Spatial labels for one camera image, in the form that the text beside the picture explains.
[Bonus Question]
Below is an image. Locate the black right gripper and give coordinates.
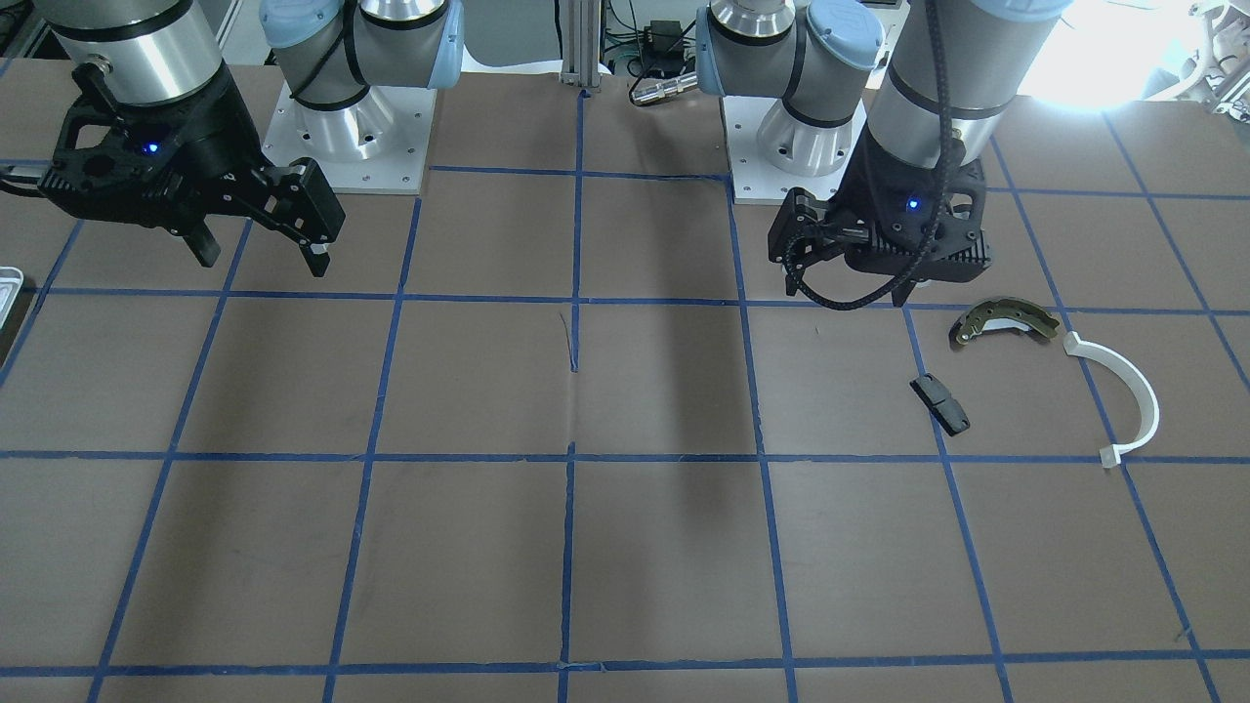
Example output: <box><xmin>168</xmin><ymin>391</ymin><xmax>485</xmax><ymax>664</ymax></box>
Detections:
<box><xmin>38</xmin><ymin>68</ymin><xmax>348</xmax><ymax>276</ymax></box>

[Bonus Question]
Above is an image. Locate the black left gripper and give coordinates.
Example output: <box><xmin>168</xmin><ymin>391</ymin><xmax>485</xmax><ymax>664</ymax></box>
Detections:
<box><xmin>768</xmin><ymin>138</ymin><xmax>994</xmax><ymax>291</ymax></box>

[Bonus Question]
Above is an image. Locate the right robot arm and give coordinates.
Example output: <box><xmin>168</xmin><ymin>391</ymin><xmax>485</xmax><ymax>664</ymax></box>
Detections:
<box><xmin>28</xmin><ymin>1</ymin><xmax>464</xmax><ymax>276</ymax></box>

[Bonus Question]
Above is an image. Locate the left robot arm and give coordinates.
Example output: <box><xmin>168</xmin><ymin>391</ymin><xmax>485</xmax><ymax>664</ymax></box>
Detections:
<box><xmin>695</xmin><ymin>1</ymin><xmax>1068</xmax><ymax>306</ymax></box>

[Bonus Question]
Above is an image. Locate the silver metal tray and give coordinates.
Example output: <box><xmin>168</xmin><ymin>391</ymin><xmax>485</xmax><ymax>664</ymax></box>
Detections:
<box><xmin>0</xmin><ymin>266</ymin><xmax>25</xmax><ymax>329</ymax></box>

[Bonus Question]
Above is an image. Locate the olive brake shoe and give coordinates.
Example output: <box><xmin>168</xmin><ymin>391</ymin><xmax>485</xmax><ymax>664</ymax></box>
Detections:
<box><xmin>949</xmin><ymin>296</ymin><xmax>1060</xmax><ymax>346</ymax></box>

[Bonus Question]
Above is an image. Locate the black brake pad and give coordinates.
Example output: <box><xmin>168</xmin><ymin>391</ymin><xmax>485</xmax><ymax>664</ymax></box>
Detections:
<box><xmin>909</xmin><ymin>373</ymin><xmax>973</xmax><ymax>437</ymax></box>

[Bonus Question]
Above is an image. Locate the white curved plastic part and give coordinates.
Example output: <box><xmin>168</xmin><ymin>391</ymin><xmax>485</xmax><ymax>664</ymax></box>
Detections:
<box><xmin>1063</xmin><ymin>331</ymin><xmax>1161</xmax><ymax>470</ymax></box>

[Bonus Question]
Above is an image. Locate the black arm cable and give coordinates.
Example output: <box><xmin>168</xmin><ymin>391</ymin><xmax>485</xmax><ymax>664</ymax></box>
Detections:
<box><xmin>781</xmin><ymin>0</ymin><xmax>968</xmax><ymax>311</ymax></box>

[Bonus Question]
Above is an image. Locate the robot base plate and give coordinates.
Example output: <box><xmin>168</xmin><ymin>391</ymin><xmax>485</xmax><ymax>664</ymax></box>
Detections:
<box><xmin>264</xmin><ymin>85</ymin><xmax>440</xmax><ymax>195</ymax></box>
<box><xmin>723</xmin><ymin>98</ymin><xmax>868</xmax><ymax>205</ymax></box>

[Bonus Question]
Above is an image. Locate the aluminium frame post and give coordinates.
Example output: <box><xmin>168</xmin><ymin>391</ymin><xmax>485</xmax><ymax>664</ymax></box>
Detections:
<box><xmin>555</xmin><ymin>0</ymin><xmax>605</xmax><ymax>93</ymax></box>

